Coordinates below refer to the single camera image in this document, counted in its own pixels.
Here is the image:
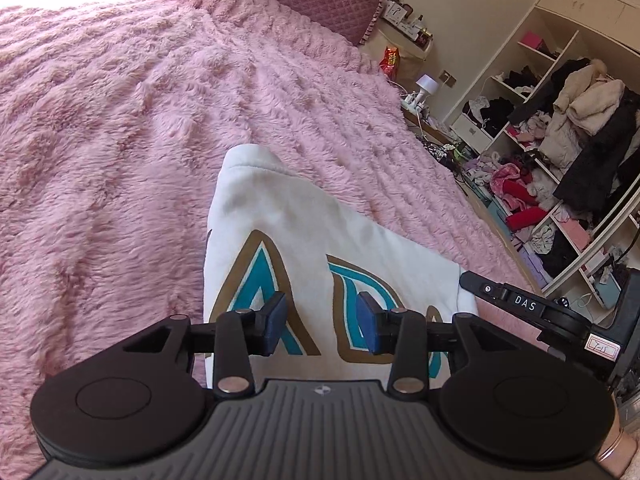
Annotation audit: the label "short black jacket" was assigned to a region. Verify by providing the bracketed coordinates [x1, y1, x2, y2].
[506, 57, 592, 127]

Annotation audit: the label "white open wardrobe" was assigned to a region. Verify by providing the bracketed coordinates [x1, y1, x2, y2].
[444, 0, 640, 312]

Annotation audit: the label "white table lamp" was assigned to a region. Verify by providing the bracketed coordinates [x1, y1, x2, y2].
[415, 73, 442, 107]

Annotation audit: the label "wooden bed frame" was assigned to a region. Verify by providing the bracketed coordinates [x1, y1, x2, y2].
[406, 119, 544, 297]

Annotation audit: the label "red garment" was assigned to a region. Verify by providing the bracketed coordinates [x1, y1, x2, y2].
[501, 179, 549, 232]

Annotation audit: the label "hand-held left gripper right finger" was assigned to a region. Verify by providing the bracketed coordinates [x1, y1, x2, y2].
[355, 293, 522, 395]

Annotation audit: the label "cream puffer coat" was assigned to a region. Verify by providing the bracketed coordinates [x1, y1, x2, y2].
[539, 59, 627, 169]

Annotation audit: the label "pile of pink clothes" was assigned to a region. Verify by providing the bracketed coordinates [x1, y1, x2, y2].
[469, 151, 557, 212]

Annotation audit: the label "white sweatshirt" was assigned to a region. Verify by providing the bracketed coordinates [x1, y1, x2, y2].
[202, 144, 482, 392]

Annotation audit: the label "wooden nightstand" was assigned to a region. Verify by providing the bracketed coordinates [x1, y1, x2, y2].
[400, 105, 462, 147]

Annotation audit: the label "white drawer box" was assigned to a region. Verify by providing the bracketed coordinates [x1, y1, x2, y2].
[449, 112, 497, 154]

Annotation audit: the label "red snack bag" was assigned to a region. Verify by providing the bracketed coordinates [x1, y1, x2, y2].
[378, 45, 402, 79]

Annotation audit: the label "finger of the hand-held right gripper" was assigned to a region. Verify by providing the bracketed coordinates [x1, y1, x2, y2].
[458, 270, 506, 308]

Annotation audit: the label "cream bedside shelf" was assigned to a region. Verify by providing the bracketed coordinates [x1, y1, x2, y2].
[369, 0, 437, 82]

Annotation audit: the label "person's right forearm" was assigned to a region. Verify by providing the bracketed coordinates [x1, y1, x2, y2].
[594, 405, 640, 467]

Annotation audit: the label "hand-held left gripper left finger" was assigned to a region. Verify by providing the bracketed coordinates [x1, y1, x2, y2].
[120, 293, 290, 395]

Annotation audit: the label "pink fluffy blanket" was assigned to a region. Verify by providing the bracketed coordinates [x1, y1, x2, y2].
[0, 0, 544, 463]

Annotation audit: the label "pile of clothes in wardrobe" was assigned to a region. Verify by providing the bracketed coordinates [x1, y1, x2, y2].
[551, 86, 640, 217]

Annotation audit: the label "tangled black cables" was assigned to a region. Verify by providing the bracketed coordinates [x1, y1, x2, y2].
[421, 139, 467, 172]

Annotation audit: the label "purple storage bin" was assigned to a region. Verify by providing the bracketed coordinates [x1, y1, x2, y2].
[516, 249, 552, 287]

